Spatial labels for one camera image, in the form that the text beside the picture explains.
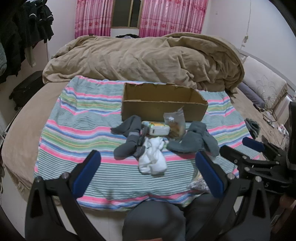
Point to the pink curtain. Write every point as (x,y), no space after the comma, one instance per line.
(92,18)
(171,17)

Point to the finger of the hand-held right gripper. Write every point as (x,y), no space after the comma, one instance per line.
(253,143)
(233,154)

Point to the grey bed headboard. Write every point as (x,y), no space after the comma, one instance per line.
(266,63)

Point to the dark cloth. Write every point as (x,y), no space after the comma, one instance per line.
(127,36)

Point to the tan duvet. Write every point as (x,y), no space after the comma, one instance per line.
(148,60)

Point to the hanging dark clothes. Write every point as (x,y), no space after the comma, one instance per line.
(18,32)

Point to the brown cardboard box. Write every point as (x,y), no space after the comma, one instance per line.
(161,103)

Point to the black suitcase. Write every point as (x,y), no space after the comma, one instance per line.
(26,89)

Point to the person's grey pants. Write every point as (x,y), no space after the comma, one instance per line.
(159,220)

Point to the clear plastic snack bag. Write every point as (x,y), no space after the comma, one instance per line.
(174,125)

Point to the striped pastel blanket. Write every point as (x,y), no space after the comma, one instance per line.
(92,122)

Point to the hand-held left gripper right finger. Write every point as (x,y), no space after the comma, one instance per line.
(209,173)

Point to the beige floral pillow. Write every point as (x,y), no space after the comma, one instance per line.
(263,81)

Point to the bed with beige sheet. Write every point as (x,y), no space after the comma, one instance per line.
(25,125)

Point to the small grey cloth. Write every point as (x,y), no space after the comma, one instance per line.
(253,127)

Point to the dark window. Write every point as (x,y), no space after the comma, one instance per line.
(126,14)

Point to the white and green packet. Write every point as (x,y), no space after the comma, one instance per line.
(156,129)

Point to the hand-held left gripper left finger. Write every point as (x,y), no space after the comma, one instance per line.
(88,170)

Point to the grey pillow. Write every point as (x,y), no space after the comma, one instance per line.
(251,95)

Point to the white sock pair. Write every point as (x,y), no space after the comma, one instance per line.
(151,156)

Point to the grey fuzzy sock pair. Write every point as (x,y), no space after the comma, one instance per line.
(196,139)

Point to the dark grey sock pair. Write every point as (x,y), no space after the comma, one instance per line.
(129,139)

